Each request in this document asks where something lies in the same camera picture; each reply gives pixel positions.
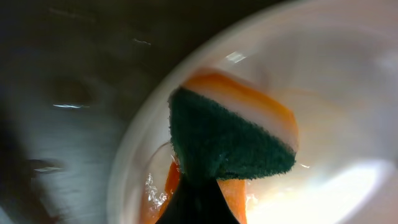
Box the cream plate with red stain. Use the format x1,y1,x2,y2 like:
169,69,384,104
108,0,397,223

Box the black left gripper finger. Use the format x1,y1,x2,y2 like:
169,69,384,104
156,175,239,224

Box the green and yellow sponge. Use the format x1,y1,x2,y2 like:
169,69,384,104
138,69,299,223

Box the brown plastic serving tray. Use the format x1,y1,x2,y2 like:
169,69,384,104
1,0,272,223

